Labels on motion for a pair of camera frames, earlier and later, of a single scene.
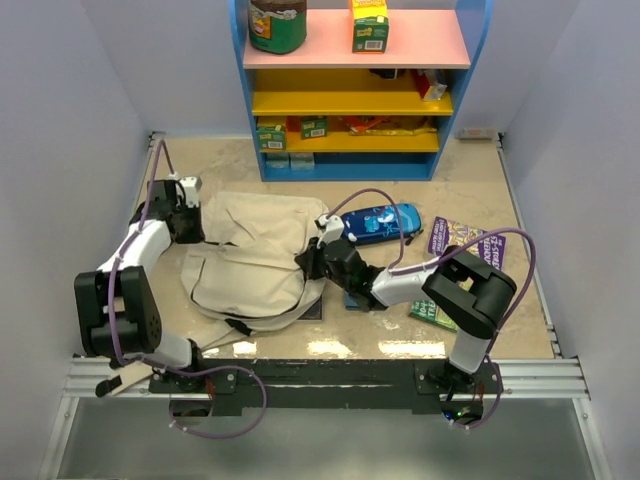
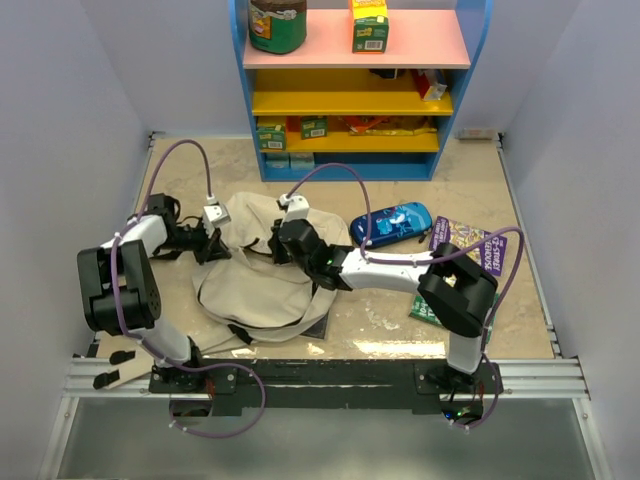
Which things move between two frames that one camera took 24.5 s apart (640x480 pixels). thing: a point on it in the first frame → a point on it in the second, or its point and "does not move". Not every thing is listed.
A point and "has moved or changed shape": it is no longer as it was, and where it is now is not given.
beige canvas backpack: (244, 276) has moved or changed shape
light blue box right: (302, 161) does not move
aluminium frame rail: (548, 378) does not move
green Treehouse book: (428, 310) does not move
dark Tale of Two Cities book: (314, 314) → (317, 330)
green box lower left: (271, 137) does not move
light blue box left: (277, 160) does not move
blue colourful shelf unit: (328, 114) does not move
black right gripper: (308, 260) → (276, 244)
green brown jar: (277, 26) does not move
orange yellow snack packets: (386, 125) does not move
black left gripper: (197, 236) → (216, 250)
